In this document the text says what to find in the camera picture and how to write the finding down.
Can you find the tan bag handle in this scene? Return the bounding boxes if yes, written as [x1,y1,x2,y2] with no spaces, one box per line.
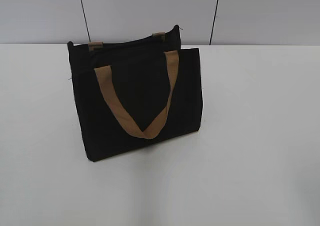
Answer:
[88,32,166,51]
[94,50,179,139]

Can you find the tan front bag handle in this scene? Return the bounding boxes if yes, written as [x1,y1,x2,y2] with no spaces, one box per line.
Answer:
[94,50,179,139]

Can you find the tan rear bag handle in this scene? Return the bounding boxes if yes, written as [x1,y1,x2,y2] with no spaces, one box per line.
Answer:
[88,32,166,51]

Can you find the black canvas tote bag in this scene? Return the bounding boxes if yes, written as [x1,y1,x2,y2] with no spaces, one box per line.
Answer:
[67,25,203,162]

